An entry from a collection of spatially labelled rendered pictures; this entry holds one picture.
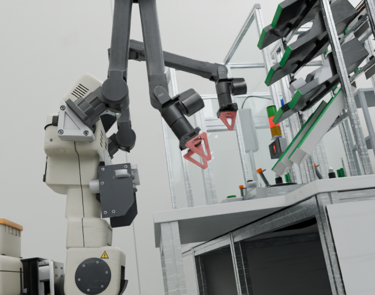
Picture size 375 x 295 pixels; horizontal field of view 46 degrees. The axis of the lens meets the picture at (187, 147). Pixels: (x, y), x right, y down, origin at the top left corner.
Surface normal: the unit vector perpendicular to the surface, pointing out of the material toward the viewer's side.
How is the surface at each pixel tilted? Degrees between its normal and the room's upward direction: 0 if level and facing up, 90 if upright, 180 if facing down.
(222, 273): 90
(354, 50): 90
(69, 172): 90
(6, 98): 90
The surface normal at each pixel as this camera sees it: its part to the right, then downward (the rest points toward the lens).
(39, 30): 0.07, -0.29
